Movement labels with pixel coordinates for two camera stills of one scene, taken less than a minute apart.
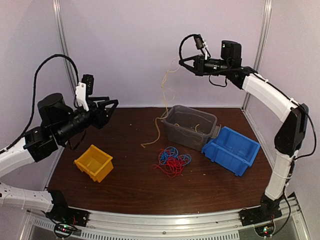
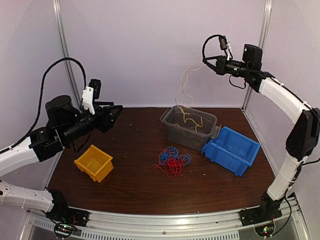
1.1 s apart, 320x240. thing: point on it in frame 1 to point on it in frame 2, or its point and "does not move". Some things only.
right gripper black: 198,64 to 220,67
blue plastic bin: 232,150 does not move
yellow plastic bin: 95,162 does not move
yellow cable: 165,100 to 192,70
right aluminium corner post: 267,17 does not move
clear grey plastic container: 190,128 does not move
